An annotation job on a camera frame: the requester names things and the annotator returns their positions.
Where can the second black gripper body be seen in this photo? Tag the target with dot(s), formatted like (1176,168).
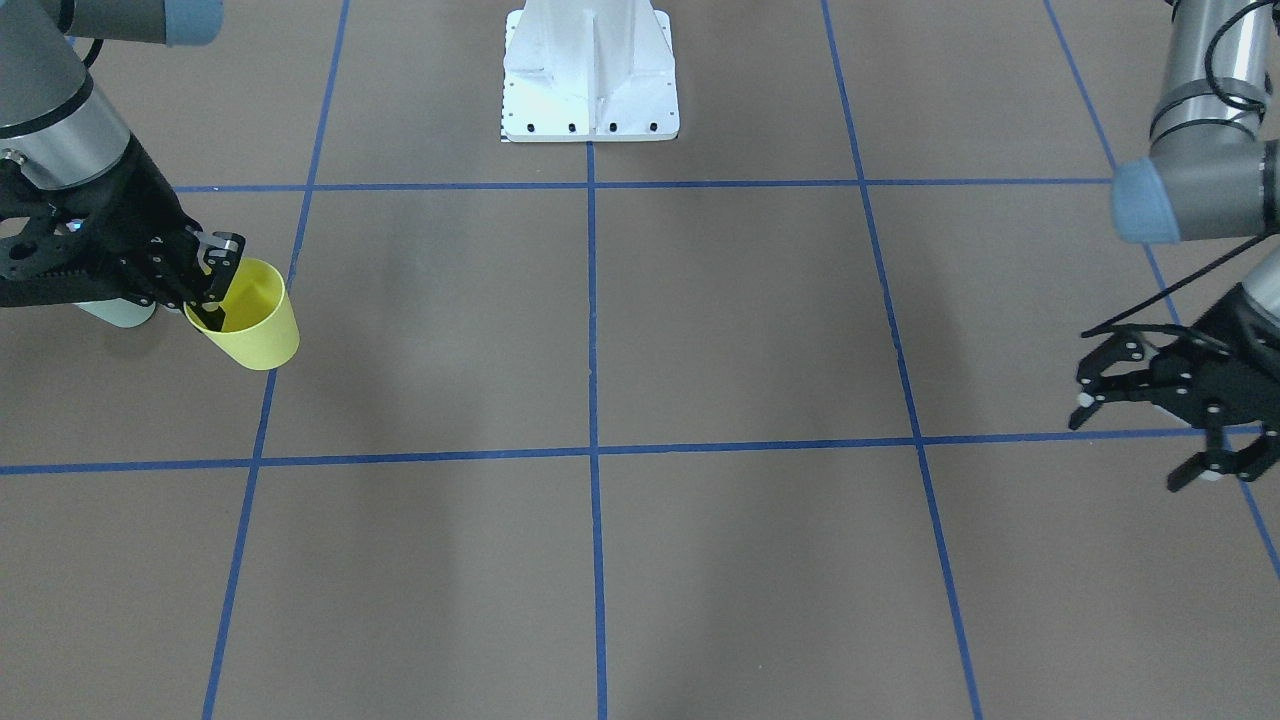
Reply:
(1243,352)

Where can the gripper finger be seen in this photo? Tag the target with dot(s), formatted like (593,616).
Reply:
(1216,459)
(1138,364)

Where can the yellow plastic cup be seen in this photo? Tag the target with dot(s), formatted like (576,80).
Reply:
(259,330)

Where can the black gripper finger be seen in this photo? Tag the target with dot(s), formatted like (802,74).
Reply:
(207,317)
(220,255)

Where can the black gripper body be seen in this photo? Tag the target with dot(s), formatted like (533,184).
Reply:
(143,212)

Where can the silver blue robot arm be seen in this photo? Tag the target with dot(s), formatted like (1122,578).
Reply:
(54,113)

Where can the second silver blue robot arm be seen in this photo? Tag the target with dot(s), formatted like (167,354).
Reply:
(1208,175)

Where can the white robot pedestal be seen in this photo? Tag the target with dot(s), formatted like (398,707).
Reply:
(589,72)

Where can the green plastic cup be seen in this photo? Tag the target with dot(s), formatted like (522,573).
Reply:
(121,313)

